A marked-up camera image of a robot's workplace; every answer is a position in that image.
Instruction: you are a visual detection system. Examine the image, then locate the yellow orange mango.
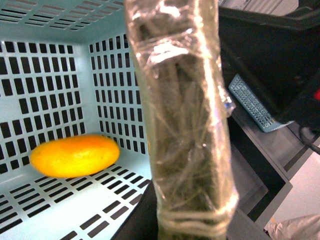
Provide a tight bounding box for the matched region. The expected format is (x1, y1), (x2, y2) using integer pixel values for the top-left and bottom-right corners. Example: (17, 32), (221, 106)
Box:
(30, 134), (121, 178)

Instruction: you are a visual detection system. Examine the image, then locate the light blue plastic basket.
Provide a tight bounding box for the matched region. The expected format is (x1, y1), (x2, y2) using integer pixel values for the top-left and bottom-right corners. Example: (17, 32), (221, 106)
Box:
(0, 0), (151, 240)

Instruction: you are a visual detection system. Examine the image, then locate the basket handle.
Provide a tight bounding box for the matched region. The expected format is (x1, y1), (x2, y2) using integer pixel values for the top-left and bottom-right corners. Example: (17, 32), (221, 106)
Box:
(124, 0), (239, 240)

